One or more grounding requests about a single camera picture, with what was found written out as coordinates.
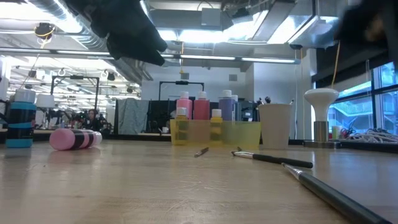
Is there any yellow translucent plastic bin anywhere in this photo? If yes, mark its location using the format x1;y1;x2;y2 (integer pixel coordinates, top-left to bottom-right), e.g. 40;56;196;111
170;119;261;149

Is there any large glass window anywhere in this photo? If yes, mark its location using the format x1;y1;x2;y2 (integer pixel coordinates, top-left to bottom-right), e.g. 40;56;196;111
335;60;398;138

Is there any large blue paint bottle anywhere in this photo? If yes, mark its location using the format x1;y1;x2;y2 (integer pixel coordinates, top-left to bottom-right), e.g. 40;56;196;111
218;90;236;123

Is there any black ceiling device yellow cable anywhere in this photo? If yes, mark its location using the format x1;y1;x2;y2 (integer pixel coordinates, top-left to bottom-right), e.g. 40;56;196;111
33;22;57;40

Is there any white background lampshade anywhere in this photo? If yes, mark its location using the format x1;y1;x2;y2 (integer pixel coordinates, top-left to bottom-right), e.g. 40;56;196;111
35;94;57;109

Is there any beige plastic cup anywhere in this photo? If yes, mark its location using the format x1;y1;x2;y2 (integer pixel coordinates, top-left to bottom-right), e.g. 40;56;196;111
257;103;293;149

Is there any white dome table lamp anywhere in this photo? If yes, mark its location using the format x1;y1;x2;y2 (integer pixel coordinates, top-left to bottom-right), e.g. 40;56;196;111
303;88;342;149

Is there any small blue paint bottle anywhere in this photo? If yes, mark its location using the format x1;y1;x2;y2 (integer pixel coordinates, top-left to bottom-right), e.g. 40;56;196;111
5;89;37;149

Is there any large grey paint bottle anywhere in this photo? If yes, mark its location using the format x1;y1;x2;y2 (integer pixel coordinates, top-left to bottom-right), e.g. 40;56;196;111
231;95;243;122

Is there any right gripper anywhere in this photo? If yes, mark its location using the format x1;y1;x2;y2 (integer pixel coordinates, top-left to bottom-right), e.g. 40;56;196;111
335;0;398;63

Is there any small yellow paint bottle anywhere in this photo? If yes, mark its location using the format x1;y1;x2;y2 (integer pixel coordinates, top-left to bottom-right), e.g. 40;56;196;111
210;108;223;146

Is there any black monitor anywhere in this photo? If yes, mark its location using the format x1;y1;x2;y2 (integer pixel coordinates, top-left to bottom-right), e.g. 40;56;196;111
241;100;259;121

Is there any yellow hanging power cord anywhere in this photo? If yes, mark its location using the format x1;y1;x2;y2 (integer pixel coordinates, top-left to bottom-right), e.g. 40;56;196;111
331;40;341;90

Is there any small pink paint bottle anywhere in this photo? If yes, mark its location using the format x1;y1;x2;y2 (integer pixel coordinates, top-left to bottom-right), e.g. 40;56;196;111
49;128;103;151

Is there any large red paint bottle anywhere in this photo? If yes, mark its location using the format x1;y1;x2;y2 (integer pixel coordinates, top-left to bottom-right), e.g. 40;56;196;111
193;91;211;122

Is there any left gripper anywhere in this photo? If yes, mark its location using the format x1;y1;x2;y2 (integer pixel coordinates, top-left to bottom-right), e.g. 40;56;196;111
63;0;169;67

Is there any person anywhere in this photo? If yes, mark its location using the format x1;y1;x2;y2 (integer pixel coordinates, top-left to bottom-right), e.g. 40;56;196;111
81;108;103;132

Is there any large pink paint bottle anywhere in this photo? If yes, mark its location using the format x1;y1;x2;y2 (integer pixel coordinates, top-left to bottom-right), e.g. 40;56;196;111
176;91;193;125

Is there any angled bristle paintbrush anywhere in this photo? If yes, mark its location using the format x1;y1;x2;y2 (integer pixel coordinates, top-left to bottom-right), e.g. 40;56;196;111
231;151;314;169

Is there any black table frame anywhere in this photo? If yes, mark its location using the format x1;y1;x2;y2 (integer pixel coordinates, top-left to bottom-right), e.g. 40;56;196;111
0;129;398;154

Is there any grey cloth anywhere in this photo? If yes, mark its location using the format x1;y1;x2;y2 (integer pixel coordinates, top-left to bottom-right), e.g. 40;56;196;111
116;98;150;135

